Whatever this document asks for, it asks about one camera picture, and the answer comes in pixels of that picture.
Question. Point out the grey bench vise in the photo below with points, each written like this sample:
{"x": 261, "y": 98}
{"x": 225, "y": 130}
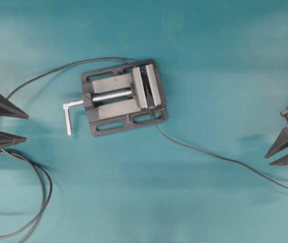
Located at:
{"x": 121, "y": 97}

